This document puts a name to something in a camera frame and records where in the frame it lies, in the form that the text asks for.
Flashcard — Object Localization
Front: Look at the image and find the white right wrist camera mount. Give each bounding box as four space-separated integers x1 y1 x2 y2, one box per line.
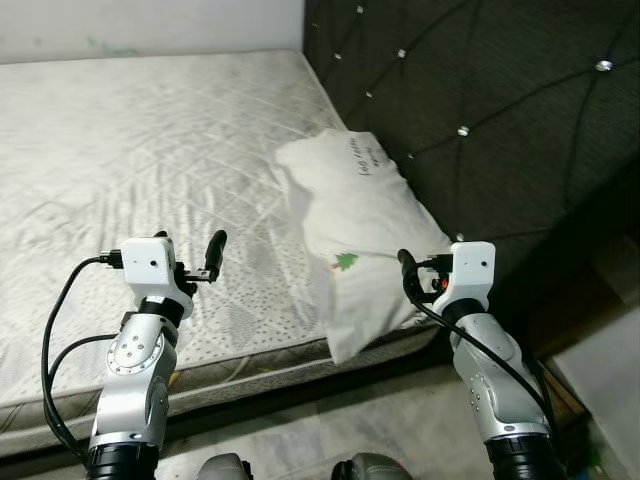
447 242 497 313

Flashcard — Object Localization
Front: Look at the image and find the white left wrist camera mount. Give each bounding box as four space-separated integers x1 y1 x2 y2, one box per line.
120 235 196 306

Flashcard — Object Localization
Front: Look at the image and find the silver robot right leg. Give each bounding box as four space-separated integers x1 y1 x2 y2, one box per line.
332 453 413 480

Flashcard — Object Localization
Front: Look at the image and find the brown floor mat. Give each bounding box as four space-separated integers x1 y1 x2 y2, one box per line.
540 360 591 443

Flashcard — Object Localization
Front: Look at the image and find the black tufted headboard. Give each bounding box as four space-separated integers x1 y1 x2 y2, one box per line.
303 0 640 331

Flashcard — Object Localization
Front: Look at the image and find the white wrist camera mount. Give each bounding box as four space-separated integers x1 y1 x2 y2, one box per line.
447 242 497 313
120 235 196 306

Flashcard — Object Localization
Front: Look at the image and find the silver robot left leg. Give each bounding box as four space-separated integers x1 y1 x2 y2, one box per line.
195 453 253 480

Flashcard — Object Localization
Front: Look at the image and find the white pillow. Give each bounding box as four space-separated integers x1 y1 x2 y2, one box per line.
274 130 453 364

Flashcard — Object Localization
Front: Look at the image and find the white quilted mattress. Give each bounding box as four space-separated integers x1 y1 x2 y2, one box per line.
0 50 451 456

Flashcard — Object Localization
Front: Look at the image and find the silver robot leg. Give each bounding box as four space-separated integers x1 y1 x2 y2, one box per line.
332 453 413 480
195 453 253 480

